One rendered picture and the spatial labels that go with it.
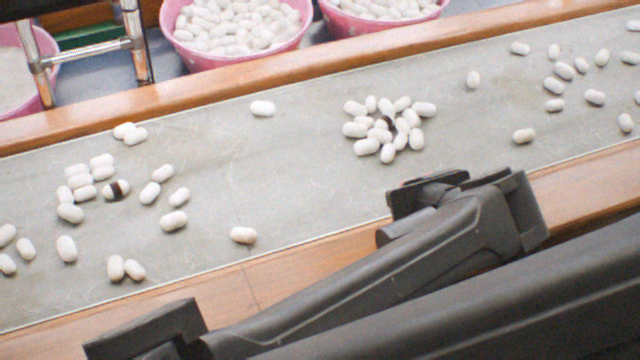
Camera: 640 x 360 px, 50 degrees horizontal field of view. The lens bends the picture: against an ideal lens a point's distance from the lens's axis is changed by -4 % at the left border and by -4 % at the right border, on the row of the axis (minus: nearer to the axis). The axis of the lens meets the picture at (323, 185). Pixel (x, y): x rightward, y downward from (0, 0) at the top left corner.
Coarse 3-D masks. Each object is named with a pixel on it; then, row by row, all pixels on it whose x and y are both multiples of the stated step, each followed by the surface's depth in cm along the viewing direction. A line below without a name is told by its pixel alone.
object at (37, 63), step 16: (128, 0) 97; (128, 16) 99; (32, 32) 95; (128, 32) 101; (144, 32) 103; (32, 48) 96; (80, 48) 100; (96, 48) 101; (112, 48) 102; (144, 48) 104; (32, 64) 98; (48, 64) 99; (144, 64) 106; (32, 80) 100; (48, 80) 101; (144, 80) 108; (48, 96) 103
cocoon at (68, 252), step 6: (60, 240) 88; (66, 240) 88; (60, 246) 88; (66, 246) 87; (72, 246) 88; (60, 252) 87; (66, 252) 87; (72, 252) 87; (66, 258) 87; (72, 258) 87
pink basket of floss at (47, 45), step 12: (12, 24) 118; (12, 36) 119; (36, 36) 117; (48, 36) 115; (48, 48) 116; (36, 96) 105; (12, 108) 103; (24, 108) 105; (36, 108) 108; (0, 120) 103
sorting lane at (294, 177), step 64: (384, 64) 117; (448, 64) 117; (512, 64) 118; (192, 128) 105; (256, 128) 106; (320, 128) 106; (448, 128) 107; (512, 128) 107; (576, 128) 108; (0, 192) 96; (128, 192) 97; (192, 192) 97; (256, 192) 97; (320, 192) 98; (384, 192) 98; (128, 256) 89; (192, 256) 90; (256, 256) 90; (0, 320) 82
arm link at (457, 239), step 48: (480, 192) 59; (528, 192) 62; (432, 240) 53; (480, 240) 56; (528, 240) 60; (336, 288) 47; (384, 288) 49; (432, 288) 52; (96, 336) 40; (144, 336) 38; (192, 336) 40; (240, 336) 41; (288, 336) 43
